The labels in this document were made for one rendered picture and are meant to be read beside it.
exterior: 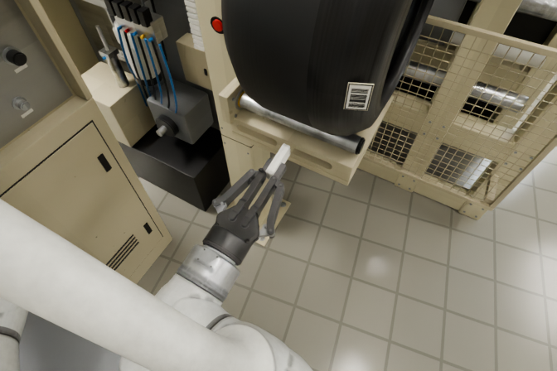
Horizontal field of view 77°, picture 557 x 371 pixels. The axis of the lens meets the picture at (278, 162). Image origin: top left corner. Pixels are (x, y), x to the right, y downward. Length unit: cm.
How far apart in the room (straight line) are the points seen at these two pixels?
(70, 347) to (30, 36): 68
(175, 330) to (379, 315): 133
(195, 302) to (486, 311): 145
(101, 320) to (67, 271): 5
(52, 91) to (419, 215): 160
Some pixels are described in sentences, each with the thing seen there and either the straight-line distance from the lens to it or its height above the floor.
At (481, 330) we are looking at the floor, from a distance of 178.
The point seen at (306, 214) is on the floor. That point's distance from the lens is 177.
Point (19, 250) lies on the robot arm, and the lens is 34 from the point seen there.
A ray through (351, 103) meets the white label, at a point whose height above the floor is 115.
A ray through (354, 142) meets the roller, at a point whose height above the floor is 92.
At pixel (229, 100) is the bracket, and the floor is 93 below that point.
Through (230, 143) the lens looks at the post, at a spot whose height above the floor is 59.
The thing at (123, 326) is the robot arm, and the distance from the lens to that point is 36.
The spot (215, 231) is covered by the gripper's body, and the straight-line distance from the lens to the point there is 59.
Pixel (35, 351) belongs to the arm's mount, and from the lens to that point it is 93.
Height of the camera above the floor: 155
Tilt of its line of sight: 53 degrees down
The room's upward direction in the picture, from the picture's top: straight up
